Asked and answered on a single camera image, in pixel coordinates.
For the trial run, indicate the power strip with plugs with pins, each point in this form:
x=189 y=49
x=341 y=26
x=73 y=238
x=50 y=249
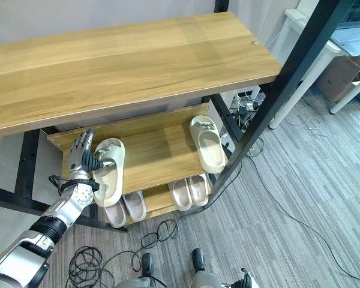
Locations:
x=247 y=105

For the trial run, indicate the white table leg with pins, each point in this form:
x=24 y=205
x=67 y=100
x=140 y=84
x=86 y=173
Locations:
x=349 y=96

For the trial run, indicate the black metal post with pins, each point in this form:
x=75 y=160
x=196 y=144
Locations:
x=288 y=78

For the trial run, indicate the grey laptop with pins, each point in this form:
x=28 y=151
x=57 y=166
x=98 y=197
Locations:
x=352 y=37

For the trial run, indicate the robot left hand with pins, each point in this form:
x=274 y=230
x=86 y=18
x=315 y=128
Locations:
x=79 y=156

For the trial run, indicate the pale green foam slipper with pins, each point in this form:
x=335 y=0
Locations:
x=210 y=150
x=111 y=177

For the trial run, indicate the wooden shoe rack black frame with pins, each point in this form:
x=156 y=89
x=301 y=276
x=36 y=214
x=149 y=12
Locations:
x=108 y=75

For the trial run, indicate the cardboard box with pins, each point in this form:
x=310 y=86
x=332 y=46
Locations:
x=337 y=76

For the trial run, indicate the robot leg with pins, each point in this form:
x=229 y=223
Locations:
x=198 y=261
x=147 y=264

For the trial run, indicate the pink beige slipper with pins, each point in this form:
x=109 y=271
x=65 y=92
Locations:
x=199 y=190
x=135 y=207
x=115 y=214
x=181 y=195

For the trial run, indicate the robot right leg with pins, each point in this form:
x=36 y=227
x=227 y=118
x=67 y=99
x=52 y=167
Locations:
x=198 y=261

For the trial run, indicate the robot left leg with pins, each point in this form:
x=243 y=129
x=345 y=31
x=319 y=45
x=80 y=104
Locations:
x=147 y=264

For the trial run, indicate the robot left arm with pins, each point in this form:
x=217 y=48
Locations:
x=60 y=210

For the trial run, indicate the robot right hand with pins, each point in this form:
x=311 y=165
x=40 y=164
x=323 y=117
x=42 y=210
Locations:
x=243 y=280

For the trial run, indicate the white table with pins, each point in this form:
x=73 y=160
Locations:
x=315 y=64

